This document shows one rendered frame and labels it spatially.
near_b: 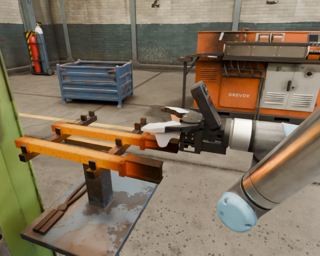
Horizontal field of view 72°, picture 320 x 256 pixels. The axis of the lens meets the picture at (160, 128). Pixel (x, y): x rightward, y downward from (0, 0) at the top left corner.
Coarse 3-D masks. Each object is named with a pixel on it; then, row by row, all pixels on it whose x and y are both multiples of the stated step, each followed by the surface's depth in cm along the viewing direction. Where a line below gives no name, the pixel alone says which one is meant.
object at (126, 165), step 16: (16, 144) 60; (32, 144) 58; (48, 144) 58; (64, 144) 58; (80, 160) 53; (112, 160) 51; (128, 160) 49; (144, 160) 49; (128, 176) 50; (144, 176) 49; (160, 176) 48
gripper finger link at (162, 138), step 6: (144, 126) 51; (150, 126) 51; (156, 126) 50; (162, 126) 50; (156, 132) 51; (162, 132) 51; (168, 132) 52; (174, 132) 52; (180, 132) 53; (156, 138) 52; (162, 138) 52; (168, 138) 53; (162, 144) 53
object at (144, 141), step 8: (64, 128) 68; (72, 128) 67; (80, 128) 67; (88, 128) 67; (96, 128) 67; (88, 136) 66; (96, 136) 65; (104, 136) 64; (112, 136) 63; (120, 136) 62; (128, 136) 62; (136, 136) 62; (144, 136) 61; (152, 136) 61; (136, 144) 61; (144, 144) 60; (152, 144) 61; (168, 144) 59; (176, 144) 57; (176, 152) 58
